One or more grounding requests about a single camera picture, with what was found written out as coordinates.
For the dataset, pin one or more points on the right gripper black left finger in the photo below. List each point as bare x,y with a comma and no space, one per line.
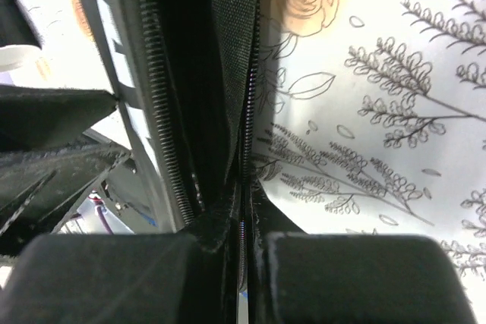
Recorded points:
186,277

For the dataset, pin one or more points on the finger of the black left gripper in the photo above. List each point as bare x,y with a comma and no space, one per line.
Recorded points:
46,118
40,189

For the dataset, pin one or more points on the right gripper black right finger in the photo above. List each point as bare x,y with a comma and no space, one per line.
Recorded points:
295,277

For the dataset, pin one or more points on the black Crossway racket cover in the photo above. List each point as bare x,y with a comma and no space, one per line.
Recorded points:
180,70

